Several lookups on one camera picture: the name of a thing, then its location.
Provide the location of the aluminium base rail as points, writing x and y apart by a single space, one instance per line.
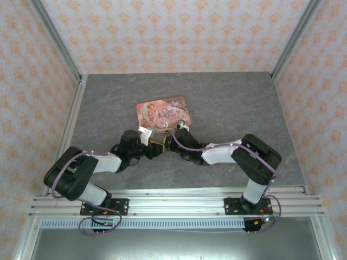
176 203

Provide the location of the grey metal panel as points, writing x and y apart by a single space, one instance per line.
176 243

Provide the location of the aluminium side rail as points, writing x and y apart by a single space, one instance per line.
69 122

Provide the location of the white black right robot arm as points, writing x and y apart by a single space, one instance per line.
244 154

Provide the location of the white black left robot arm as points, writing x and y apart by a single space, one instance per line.
81 173

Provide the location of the aluminium frame post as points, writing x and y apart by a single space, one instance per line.
295 35
54 35

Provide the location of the pink illustrated tin box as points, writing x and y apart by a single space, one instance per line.
162 111

